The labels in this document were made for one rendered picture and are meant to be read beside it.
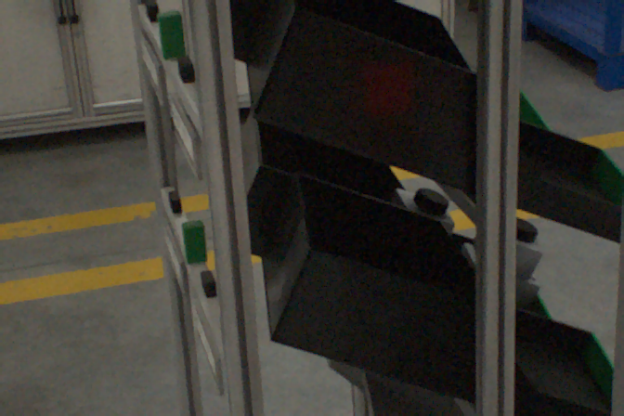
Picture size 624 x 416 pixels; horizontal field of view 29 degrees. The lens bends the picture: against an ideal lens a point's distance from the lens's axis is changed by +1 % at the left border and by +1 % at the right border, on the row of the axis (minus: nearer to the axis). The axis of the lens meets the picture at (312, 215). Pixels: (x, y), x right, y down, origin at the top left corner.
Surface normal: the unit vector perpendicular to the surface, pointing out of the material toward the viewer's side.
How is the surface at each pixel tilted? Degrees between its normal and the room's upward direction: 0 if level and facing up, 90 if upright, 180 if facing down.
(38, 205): 0
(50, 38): 90
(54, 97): 90
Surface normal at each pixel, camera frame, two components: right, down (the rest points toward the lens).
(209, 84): 0.26, 0.40
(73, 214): -0.05, -0.90
